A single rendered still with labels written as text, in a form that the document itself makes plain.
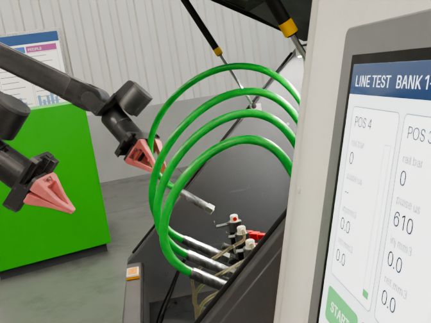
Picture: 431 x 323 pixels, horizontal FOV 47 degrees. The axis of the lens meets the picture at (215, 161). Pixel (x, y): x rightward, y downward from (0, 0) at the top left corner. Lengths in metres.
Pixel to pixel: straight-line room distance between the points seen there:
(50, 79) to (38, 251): 3.22
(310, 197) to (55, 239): 3.86
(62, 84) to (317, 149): 0.79
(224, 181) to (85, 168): 3.02
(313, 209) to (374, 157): 0.16
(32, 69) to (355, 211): 0.96
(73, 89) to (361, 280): 0.91
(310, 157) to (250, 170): 0.76
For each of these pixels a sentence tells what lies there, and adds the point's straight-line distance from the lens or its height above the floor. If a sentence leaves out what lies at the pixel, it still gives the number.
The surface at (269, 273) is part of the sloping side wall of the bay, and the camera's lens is 0.70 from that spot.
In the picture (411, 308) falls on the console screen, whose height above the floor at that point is 1.25.
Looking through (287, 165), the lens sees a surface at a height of 1.26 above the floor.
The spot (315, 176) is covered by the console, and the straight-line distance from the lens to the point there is 0.57.
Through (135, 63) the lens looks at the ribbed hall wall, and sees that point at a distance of 7.46.
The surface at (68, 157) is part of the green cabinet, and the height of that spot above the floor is 0.87.
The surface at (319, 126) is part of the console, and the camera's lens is 0.57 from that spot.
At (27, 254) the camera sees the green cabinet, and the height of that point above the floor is 0.16.
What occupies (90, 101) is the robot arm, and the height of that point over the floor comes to 1.39.
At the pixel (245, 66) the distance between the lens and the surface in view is 1.04.
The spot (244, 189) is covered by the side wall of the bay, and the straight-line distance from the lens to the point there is 1.34.
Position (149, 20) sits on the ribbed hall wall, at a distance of 7.57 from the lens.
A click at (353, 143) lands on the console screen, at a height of 1.34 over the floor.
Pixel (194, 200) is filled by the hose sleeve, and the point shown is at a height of 1.14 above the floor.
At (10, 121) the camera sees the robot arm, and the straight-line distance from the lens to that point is 0.88.
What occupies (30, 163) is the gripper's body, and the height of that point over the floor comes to 1.32.
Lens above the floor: 1.43
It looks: 11 degrees down
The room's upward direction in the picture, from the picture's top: 8 degrees counter-clockwise
